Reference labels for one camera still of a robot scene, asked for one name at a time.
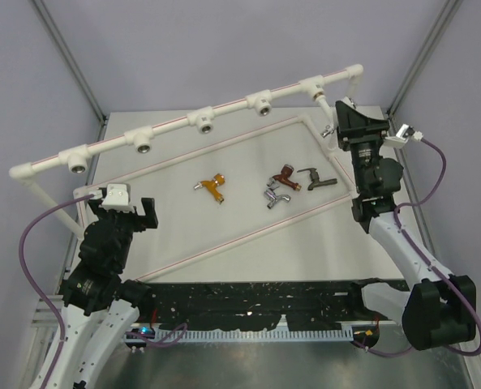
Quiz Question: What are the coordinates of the red brown faucet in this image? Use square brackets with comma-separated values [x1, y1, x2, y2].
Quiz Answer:
[267, 164, 302, 191]

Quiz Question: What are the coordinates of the orange faucet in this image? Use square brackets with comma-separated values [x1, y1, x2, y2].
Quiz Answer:
[194, 173, 225, 204]

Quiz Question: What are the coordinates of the white pipe frame rack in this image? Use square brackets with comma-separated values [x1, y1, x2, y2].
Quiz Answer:
[8, 63, 365, 283]

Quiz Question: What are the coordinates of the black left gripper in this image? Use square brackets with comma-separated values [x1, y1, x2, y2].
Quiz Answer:
[91, 196, 157, 269]

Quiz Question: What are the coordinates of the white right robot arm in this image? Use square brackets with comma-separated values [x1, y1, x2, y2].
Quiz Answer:
[335, 100, 481, 354]

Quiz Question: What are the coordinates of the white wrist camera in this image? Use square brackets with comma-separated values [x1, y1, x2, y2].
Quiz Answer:
[89, 183, 135, 213]
[383, 124, 423, 149]

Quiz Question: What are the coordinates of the white chrome knob faucet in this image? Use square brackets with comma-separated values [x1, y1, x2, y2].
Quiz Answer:
[313, 92, 337, 138]

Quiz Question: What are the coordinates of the dark grey lever faucet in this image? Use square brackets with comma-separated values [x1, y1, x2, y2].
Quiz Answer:
[298, 168, 338, 191]

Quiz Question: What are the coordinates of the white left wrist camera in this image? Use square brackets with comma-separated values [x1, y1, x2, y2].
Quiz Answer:
[89, 183, 135, 213]

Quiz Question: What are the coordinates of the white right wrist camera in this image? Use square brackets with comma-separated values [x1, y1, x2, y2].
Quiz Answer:
[383, 124, 423, 149]

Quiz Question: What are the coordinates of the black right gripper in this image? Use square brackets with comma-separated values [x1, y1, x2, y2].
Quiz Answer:
[335, 101, 391, 193]

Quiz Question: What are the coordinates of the white slotted cable duct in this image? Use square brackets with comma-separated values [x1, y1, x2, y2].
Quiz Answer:
[166, 326, 354, 344]

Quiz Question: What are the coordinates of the chrome silver faucet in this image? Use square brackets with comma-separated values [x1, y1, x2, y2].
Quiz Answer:
[264, 188, 291, 209]

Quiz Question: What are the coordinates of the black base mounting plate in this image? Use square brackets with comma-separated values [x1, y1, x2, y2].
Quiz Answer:
[136, 281, 385, 331]

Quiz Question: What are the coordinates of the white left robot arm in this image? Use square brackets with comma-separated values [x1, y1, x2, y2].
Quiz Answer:
[32, 196, 158, 388]

